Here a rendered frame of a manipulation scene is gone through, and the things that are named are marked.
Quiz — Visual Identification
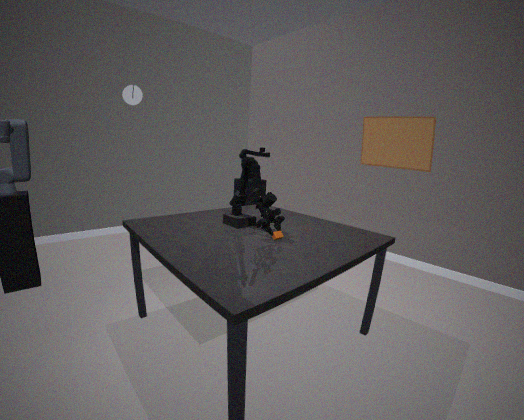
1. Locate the orange block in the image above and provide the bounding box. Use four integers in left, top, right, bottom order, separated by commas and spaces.
271, 231, 284, 240

